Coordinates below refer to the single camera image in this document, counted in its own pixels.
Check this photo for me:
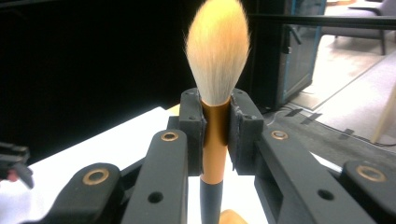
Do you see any makeup brush with orange ferrule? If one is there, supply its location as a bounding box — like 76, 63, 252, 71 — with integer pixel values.
185, 0, 251, 224

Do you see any black floor cable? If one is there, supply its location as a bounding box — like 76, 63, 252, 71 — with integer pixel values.
354, 136, 396, 147

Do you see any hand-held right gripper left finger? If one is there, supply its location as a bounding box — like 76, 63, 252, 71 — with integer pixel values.
120, 88, 207, 224

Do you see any black horizontal bar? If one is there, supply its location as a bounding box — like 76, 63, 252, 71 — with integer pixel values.
248, 13, 396, 31

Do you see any white floor cable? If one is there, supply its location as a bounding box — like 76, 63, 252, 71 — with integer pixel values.
265, 107, 295, 126

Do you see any black tape strip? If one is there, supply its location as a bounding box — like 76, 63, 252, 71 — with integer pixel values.
337, 127, 356, 141
284, 107, 304, 118
300, 112, 324, 126

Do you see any black cabinet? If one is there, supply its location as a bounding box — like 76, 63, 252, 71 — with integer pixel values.
246, 0, 327, 110

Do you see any light wooden furniture frame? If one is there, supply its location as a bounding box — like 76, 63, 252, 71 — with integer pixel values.
369, 83, 396, 145

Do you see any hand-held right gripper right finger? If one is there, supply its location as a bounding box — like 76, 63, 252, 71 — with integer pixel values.
228, 88, 377, 224

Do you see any black curtain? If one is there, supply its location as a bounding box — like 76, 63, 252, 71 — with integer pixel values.
0, 0, 200, 164

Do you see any white table mat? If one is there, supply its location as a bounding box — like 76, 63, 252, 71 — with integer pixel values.
0, 106, 344, 224

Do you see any grey chair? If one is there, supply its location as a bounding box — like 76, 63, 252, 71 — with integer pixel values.
321, 0, 396, 56

